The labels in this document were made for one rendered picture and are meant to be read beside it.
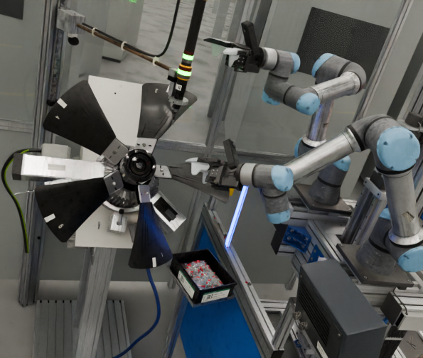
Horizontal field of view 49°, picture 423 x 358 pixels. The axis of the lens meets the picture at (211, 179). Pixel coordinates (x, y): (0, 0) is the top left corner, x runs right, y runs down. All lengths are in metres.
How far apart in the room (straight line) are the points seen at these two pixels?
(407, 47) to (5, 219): 3.52
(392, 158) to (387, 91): 3.18
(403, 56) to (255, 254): 2.39
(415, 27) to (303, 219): 2.69
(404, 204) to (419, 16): 3.12
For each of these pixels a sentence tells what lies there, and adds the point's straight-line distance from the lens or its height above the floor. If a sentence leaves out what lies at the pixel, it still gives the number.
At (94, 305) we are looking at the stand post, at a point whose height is 0.45.
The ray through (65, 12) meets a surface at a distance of 1.98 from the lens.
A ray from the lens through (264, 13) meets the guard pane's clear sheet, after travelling 2.38.
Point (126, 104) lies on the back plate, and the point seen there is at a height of 1.29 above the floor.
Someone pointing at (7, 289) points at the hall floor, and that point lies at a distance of 2.88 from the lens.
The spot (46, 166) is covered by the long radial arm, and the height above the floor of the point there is 1.12.
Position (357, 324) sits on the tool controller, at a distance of 1.20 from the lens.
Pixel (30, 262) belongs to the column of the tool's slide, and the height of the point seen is 0.29.
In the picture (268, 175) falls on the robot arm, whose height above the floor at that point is 1.38.
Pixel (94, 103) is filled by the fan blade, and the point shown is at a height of 1.37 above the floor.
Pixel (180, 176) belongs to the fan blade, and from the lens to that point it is 1.67.
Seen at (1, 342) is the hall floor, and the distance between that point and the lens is 2.61.
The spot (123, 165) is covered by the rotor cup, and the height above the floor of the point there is 1.22.
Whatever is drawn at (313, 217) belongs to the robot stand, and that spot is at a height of 0.96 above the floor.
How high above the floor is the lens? 1.93
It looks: 26 degrees down
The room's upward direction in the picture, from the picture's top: 16 degrees clockwise
